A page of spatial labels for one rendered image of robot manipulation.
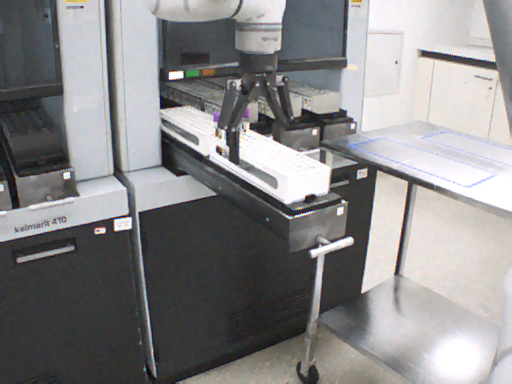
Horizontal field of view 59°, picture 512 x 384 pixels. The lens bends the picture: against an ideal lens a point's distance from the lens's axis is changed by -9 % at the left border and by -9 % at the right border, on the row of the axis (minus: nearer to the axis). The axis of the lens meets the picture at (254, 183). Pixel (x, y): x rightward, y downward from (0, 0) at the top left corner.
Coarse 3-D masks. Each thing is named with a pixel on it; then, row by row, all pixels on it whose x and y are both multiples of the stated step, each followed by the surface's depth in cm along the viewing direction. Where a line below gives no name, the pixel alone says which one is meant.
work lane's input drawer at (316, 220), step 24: (168, 144) 126; (192, 168) 116; (216, 168) 108; (216, 192) 107; (240, 192) 98; (264, 192) 93; (264, 216) 92; (288, 216) 86; (312, 216) 88; (336, 216) 91; (288, 240) 87; (312, 240) 90
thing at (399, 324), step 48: (336, 144) 122; (384, 144) 123; (432, 144) 124; (480, 144) 126; (480, 192) 94; (384, 288) 158; (336, 336) 137; (384, 336) 134; (432, 336) 133; (480, 336) 132
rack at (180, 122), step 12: (168, 108) 136; (180, 108) 137; (192, 108) 136; (168, 120) 128; (180, 120) 124; (192, 120) 124; (204, 120) 124; (168, 132) 130; (180, 132) 127; (192, 132) 117; (204, 132) 114; (192, 144) 118; (204, 144) 112
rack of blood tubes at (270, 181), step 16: (224, 144) 104; (240, 144) 104; (256, 144) 104; (272, 144) 105; (224, 160) 105; (240, 160) 106; (256, 160) 94; (272, 160) 95; (288, 160) 95; (304, 160) 96; (240, 176) 101; (256, 176) 102; (272, 176) 102; (288, 176) 87; (304, 176) 88; (320, 176) 91; (272, 192) 92; (288, 192) 88; (304, 192) 90; (320, 192) 92
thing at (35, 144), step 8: (56, 128) 111; (16, 136) 105; (24, 136) 105; (32, 136) 106; (40, 136) 108; (48, 136) 109; (56, 136) 110; (16, 144) 105; (24, 144) 106; (32, 144) 107; (40, 144) 108; (48, 144) 109; (56, 144) 110; (16, 152) 105; (24, 152) 107; (32, 152) 108; (40, 152) 109; (48, 152) 110; (56, 152) 111; (16, 160) 106
